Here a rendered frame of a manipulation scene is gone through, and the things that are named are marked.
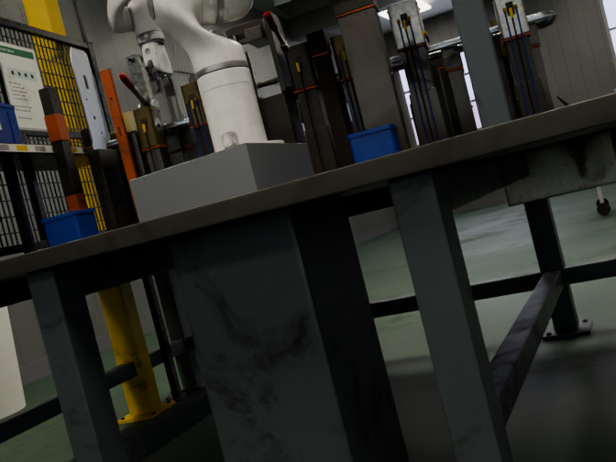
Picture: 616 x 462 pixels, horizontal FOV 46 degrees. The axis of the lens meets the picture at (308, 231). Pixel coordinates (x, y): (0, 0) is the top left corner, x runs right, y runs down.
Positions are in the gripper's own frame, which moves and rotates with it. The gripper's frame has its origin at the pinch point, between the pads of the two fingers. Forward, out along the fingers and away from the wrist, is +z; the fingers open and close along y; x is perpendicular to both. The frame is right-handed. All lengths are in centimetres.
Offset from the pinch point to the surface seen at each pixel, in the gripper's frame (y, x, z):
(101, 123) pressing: 4.5, 26.7, 2.5
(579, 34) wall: 988, -262, -114
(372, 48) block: -37, -72, 13
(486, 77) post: -37, -96, 28
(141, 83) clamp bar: -16.1, -0.6, -0.7
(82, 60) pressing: 3.0, 26.6, -18.5
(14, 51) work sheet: 8, 54, -31
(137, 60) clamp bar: -17.0, -1.7, -7.1
